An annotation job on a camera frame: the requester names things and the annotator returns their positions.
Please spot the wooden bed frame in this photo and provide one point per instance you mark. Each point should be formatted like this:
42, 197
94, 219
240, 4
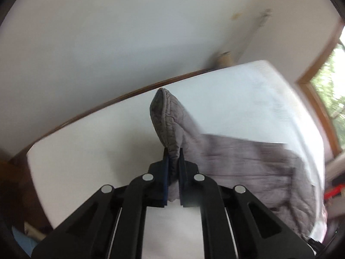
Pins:
16, 183

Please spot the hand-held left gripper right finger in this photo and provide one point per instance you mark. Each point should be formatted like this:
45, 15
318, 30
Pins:
182, 172

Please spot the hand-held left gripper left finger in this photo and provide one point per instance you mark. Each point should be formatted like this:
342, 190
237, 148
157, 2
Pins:
165, 172

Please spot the wooden framed window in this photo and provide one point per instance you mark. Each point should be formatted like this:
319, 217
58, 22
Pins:
319, 108

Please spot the red object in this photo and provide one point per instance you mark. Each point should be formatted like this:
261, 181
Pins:
334, 191

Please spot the light blue cloth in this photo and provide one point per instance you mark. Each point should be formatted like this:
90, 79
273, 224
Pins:
23, 241

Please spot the grey rose-print padded jacket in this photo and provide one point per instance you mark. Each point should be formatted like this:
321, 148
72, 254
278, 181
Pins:
237, 162

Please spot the beige object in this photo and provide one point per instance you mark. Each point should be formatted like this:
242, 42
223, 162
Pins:
223, 58

